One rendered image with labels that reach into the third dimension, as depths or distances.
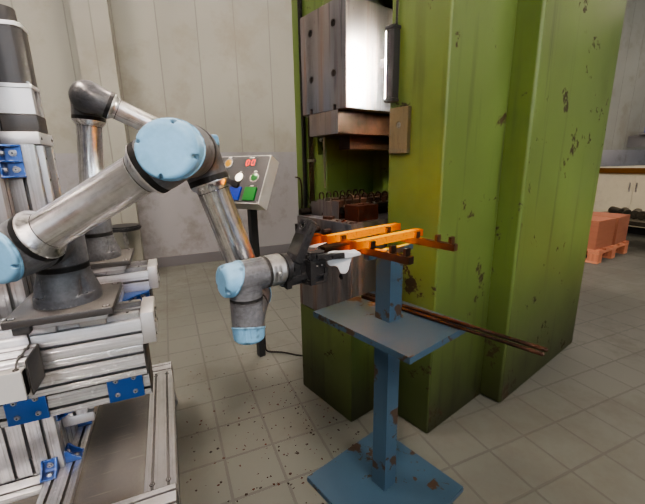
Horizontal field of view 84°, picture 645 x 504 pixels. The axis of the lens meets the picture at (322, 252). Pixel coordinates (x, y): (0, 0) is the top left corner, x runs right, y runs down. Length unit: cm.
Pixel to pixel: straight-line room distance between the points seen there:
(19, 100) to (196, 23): 358
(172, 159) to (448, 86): 98
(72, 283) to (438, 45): 132
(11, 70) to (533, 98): 173
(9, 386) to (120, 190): 50
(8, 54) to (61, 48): 336
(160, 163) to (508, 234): 144
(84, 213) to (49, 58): 390
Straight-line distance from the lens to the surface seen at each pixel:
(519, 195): 175
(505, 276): 183
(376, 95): 167
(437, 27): 149
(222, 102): 462
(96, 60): 443
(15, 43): 137
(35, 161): 130
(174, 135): 76
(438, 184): 141
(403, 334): 110
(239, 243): 91
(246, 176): 198
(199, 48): 471
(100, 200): 85
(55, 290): 109
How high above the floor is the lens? 115
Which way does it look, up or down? 14 degrees down
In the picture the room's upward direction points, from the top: 1 degrees counter-clockwise
